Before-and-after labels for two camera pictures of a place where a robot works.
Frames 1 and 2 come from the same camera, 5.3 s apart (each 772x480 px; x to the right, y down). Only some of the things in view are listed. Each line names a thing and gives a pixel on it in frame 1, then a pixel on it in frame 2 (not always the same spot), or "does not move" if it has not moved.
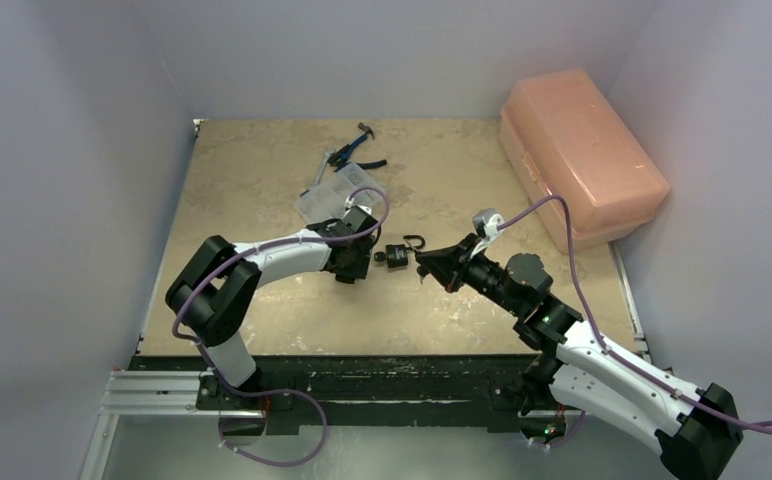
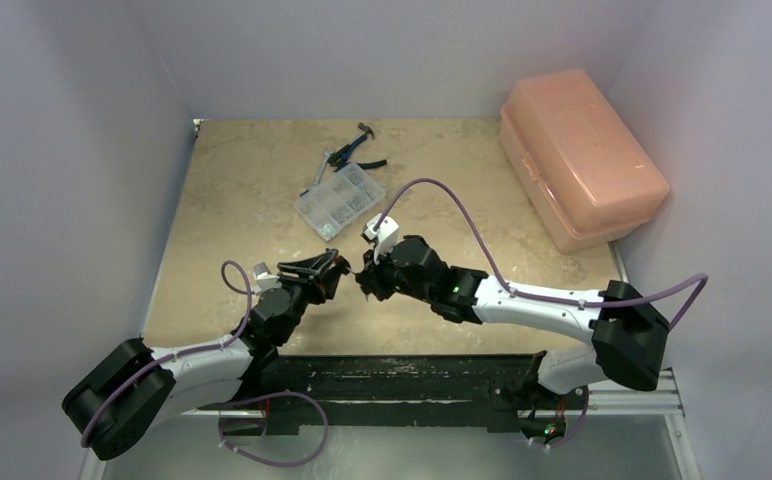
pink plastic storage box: [566, 137] does not move
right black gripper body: [459, 262] -> [386, 266]
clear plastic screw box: [351, 185] does not move
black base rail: [448, 392] does not move
